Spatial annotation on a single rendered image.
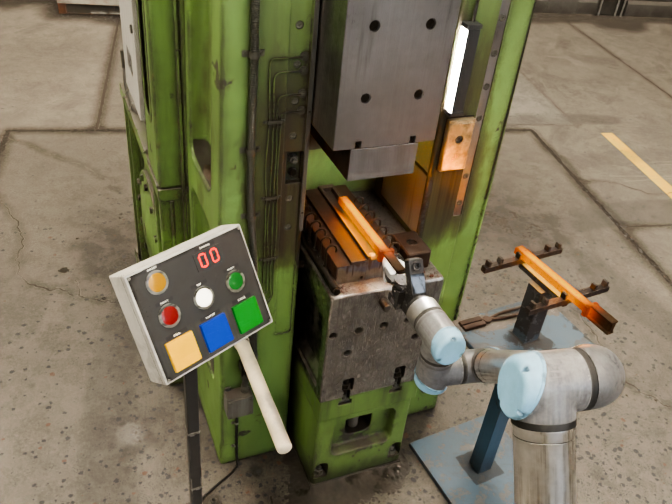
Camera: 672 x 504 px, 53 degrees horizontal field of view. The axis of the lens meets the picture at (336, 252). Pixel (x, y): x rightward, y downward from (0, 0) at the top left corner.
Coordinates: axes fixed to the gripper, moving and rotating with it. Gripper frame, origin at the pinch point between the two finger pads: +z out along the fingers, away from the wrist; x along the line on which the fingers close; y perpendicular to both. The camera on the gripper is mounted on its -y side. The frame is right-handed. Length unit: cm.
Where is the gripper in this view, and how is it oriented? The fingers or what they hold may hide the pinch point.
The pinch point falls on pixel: (389, 257)
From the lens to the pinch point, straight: 195.0
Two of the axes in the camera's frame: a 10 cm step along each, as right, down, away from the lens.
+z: -3.8, -5.8, 7.2
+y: -1.0, 8.0, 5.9
